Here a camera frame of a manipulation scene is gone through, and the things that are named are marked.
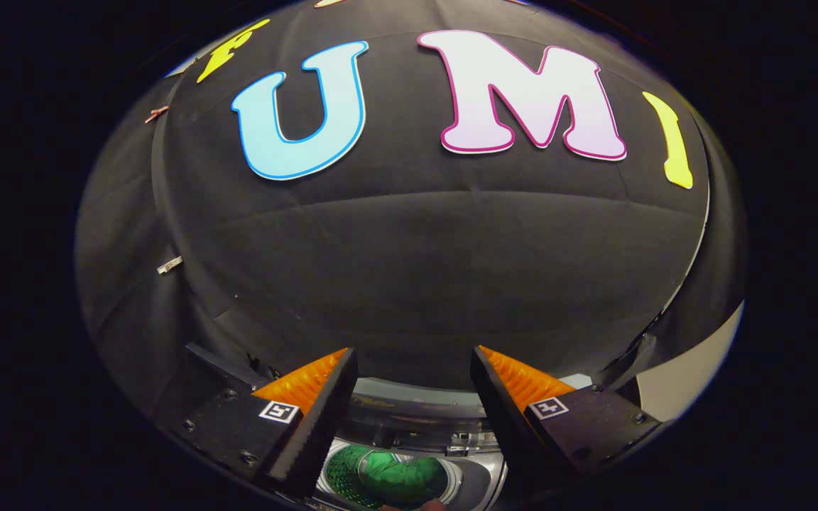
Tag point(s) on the green polo shirt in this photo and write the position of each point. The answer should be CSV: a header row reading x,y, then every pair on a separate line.
x,y
395,472

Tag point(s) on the silver clip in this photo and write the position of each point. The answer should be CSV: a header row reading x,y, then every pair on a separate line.
x,y
170,265

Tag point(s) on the copper clip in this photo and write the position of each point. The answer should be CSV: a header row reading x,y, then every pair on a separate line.
x,y
156,113

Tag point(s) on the black backdrop cloth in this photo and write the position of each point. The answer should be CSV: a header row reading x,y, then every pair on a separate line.
x,y
416,270

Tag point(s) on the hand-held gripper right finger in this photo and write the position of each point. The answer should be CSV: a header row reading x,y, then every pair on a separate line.
x,y
501,419

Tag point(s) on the grey top-load washing machine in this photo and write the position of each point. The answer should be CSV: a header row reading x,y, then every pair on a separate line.
x,y
416,419

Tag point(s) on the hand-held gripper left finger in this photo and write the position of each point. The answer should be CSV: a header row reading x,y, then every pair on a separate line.
x,y
327,426

